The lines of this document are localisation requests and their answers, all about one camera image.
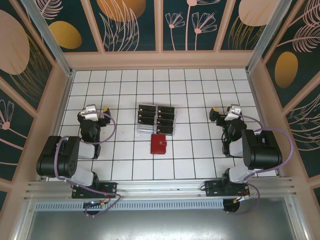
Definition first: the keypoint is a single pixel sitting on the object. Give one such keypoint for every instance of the clear acrylic card stand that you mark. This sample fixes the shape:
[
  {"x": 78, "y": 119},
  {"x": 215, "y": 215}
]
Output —
[{"x": 146, "y": 128}]

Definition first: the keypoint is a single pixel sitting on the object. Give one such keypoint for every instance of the red leather card holder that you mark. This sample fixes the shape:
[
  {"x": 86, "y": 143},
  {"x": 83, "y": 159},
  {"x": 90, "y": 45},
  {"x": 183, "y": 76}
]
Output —
[{"x": 157, "y": 145}]

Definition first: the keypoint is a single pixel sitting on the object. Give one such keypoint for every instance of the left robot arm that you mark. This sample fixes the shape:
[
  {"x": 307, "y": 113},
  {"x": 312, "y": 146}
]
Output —
[{"x": 50, "y": 160}]

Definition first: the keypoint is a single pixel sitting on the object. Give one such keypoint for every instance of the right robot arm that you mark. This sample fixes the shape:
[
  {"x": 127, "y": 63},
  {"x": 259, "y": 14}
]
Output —
[{"x": 262, "y": 150}]

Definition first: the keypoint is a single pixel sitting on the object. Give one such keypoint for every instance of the yellow power connector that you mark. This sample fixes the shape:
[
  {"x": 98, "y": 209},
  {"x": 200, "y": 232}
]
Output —
[
  {"x": 102, "y": 204},
  {"x": 236, "y": 200}
]

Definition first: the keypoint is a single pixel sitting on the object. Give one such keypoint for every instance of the grey metal sheet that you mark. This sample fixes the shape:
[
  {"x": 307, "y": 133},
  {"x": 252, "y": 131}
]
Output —
[{"x": 160, "y": 225}]

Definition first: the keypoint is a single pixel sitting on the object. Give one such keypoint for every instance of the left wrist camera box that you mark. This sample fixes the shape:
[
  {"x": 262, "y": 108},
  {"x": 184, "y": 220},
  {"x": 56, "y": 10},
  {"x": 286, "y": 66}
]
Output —
[{"x": 90, "y": 112}]

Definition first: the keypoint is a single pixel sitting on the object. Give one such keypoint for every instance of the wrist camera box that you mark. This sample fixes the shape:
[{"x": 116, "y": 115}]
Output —
[
  {"x": 233, "y": 111},
  {"x": 90, "y": 112}
]

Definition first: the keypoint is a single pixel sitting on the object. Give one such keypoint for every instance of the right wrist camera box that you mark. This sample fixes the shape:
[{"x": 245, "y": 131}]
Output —
[{"x": 233, "y": 111}]

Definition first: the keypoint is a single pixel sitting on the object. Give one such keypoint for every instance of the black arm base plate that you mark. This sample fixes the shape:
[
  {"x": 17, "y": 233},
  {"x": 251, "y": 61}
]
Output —
[
  {"x": 212, "y": 188},
  {"x": 110, "y": 188}
]

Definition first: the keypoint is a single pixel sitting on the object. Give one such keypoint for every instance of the aluminium mounting rail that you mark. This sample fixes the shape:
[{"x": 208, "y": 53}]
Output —
[{"x": 160, "y": 186}]

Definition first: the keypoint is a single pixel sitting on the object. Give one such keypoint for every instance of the aluminium corner post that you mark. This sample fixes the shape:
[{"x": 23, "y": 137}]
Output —
[
  {"x": 264, "y": 37},
  {"x": 50, "y": 37}
]

